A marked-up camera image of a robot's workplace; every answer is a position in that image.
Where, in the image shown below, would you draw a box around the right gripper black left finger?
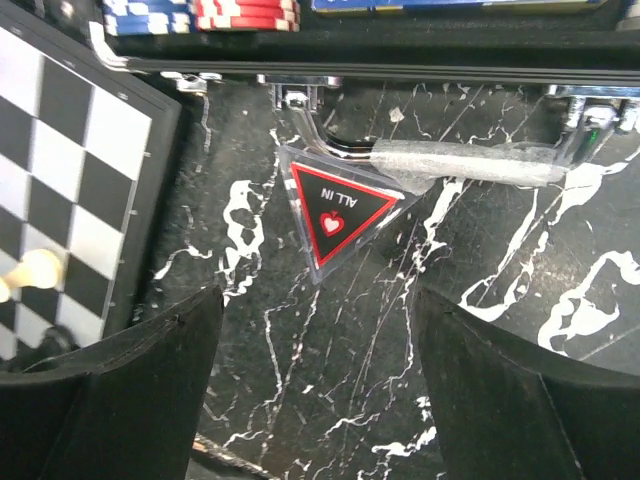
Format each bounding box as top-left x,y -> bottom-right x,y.
1,286 -> 224,479

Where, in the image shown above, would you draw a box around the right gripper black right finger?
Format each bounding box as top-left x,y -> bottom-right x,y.
413,287 -> 639,479

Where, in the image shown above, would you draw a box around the black white chess board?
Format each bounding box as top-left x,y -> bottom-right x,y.
1,1 -> 182,359

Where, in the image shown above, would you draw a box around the triangular all-in marker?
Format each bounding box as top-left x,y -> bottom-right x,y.
277,147 -> 419,284

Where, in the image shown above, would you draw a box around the black poker set case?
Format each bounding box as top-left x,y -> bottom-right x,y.
89,2 -> 639,190

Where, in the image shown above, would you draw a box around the blue playing card deck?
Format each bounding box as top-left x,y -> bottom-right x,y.
311,0 -> 605,14

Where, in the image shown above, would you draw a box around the black chess piece right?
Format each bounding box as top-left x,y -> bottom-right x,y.
20,325 -> 78,371

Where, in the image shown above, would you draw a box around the white chess king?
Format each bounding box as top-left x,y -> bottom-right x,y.
1,249 -> 64,303

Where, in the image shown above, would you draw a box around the light blue chip column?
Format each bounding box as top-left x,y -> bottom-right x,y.
102,0 -> 196,36

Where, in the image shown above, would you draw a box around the green blue chip column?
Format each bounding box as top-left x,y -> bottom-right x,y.
194,0 -> 300,32

